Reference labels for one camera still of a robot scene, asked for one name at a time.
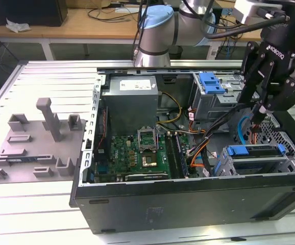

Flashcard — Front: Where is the crumpled white paper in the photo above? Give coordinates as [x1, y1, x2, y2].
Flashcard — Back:
[5, 17, 32, 33]

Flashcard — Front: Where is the black camera cable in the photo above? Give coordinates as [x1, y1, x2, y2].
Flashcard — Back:
[202, 14, 290, 40]

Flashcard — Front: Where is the black RAM slot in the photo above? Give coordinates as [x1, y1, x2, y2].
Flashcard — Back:
[165, 132, 179, 179]

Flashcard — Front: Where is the yellow and black wire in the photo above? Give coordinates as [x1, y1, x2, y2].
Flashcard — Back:
[156, 91, 183, 126]

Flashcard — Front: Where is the wooden desk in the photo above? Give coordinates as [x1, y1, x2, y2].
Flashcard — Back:
[0, 0, 263, 61]

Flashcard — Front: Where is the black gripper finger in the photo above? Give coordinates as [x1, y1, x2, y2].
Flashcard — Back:
[238, 40, 276, 104]
[251, 75, 295, 125]

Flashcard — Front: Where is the black cable bundle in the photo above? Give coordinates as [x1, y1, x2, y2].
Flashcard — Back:
[188, 102, 253, 177]

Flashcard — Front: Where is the grey plastic parts rack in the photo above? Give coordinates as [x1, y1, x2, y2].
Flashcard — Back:
[0, 97, 88, 185]

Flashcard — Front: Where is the hard disk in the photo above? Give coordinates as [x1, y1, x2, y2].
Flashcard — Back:
[213, 143, 287, 177]

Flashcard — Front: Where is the RAM stick on rack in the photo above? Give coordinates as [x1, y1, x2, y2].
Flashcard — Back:
[6, 157, 40, 164]

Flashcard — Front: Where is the blue data wire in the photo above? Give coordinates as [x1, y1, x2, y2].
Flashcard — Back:
[237, 114, 253, 146]

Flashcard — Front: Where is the metal disk bay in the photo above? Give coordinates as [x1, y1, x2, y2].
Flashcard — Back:
[212, 143, 295, 177]

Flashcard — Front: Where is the large black computer box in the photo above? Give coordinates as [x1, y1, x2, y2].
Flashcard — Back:
[0, 0, 68, 28]

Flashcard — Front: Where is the green motherboard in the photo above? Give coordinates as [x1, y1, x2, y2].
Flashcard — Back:
[93, 126, 196, 183]

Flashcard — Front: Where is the black open PC case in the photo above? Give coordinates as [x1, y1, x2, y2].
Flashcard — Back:
[69, 65, 295, 235]

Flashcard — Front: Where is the grey power supply unit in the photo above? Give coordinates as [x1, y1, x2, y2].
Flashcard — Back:
[101, 76, 160, 136]

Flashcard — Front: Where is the RAM stick with chips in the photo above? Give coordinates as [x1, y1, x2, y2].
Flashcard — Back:
[175, 133, 189, 179]

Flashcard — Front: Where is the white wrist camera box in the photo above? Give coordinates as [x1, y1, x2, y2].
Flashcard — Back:
[233, 0, 283, 25]

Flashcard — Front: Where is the orange red wire bundle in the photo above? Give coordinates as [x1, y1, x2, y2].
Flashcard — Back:
[190, 142, 211, 168]

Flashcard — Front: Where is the black graphics card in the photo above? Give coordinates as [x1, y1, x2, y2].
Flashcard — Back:
[124, 173, 169, 182]

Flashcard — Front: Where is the blue plastic drive latch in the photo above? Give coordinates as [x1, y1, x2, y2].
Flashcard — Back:
[199, 72, 226, 94]

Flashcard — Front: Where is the metal optical drive cage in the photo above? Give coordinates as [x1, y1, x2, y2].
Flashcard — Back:
[191, 72, 259, 124]

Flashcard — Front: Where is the black waste bin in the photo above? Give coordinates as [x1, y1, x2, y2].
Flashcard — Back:
[168, 45, 183, 61]

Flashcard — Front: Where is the CPU socket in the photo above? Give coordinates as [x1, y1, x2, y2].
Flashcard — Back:
[140, 152, 159, 168]

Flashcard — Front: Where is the metal socket cover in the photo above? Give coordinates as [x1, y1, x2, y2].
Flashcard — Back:
[136, 127, 160, 154]

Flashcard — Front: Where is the orange power wire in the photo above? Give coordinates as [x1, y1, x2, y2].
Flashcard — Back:
[249, 124, 263, 144]

